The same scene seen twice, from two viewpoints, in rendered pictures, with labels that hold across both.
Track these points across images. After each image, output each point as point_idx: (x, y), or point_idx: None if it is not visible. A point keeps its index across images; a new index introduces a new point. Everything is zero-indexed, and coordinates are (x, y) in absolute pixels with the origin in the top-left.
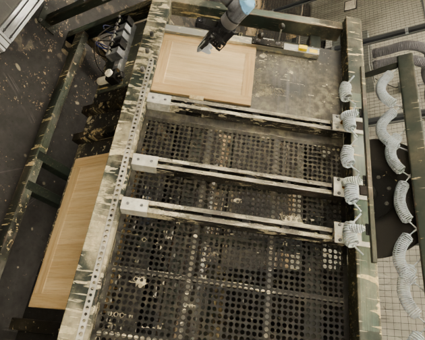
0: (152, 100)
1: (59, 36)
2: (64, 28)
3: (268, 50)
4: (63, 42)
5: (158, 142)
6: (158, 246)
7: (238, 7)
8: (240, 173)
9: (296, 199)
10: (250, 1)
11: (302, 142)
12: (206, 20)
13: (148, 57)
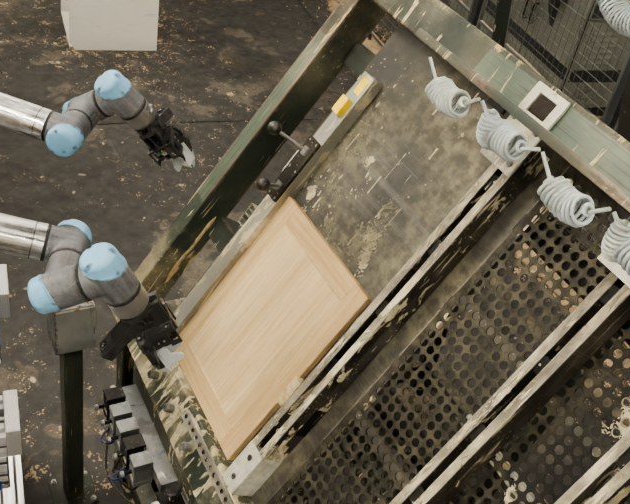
0: (236, 483)
1: (107, 491)
2: (104, 471)
3: (308, 174)
4: (121, 492)
5: (420, 426)
6: None
7: (98, 284)
8: (457, 446)
9: (599, 366)
10: (100, 257)
11: (501, 248)
12: (111, 334)
13: (179, 415)
